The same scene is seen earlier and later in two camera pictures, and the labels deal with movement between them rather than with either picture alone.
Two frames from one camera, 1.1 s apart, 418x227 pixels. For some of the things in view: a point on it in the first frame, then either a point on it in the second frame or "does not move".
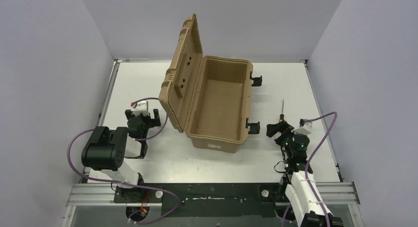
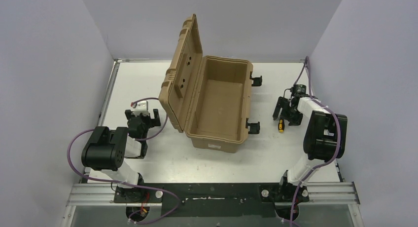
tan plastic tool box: (206, 98) does not move
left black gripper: (142, 117) does not move
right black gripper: (273, 129) → (284, 103)
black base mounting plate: (215, 200) does not move
